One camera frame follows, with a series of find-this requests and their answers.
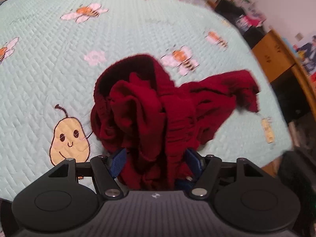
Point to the dark red knit garment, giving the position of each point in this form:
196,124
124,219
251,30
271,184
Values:
139,108

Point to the black chair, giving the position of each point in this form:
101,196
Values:
229,11

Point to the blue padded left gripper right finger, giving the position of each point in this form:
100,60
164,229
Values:
195,162

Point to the mint quilted bee bedspread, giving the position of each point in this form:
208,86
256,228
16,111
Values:
60,47

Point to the orange wooden cabinet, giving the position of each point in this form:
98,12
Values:
287,76

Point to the anime character poster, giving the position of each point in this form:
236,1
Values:
305,49

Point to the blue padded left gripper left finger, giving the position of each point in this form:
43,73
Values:
116,162

